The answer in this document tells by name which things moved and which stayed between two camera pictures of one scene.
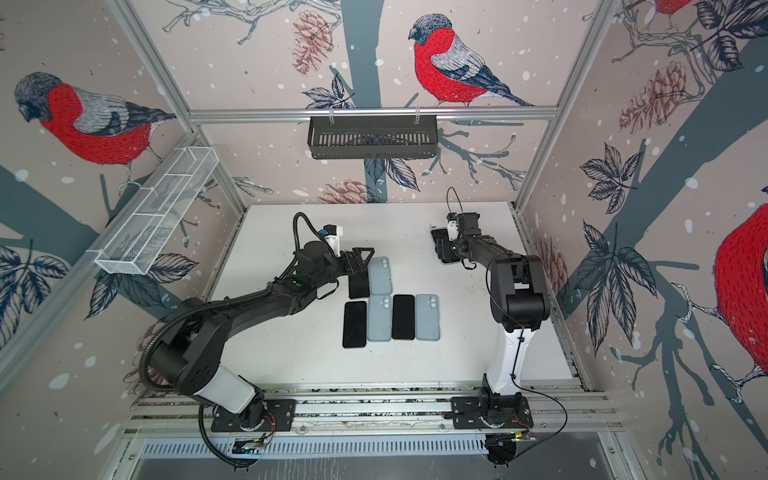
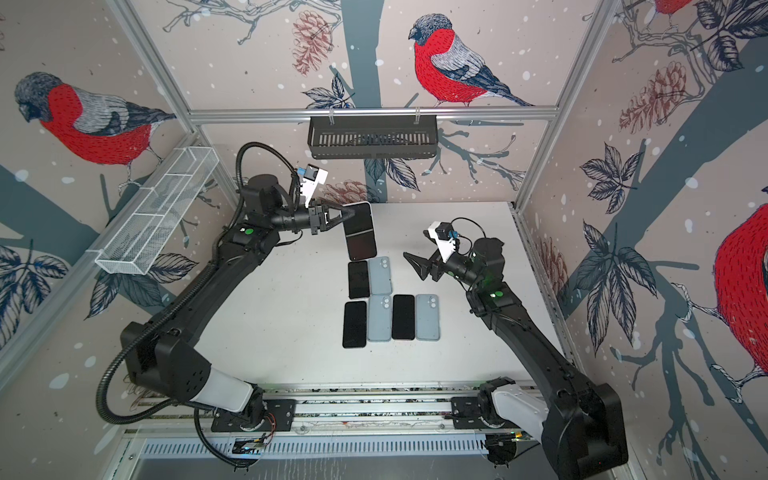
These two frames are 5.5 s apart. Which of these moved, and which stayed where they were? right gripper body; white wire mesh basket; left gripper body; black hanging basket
Moved: left gripper body; right gripper body
Stayed: white wire mesh basket; black hanging basket
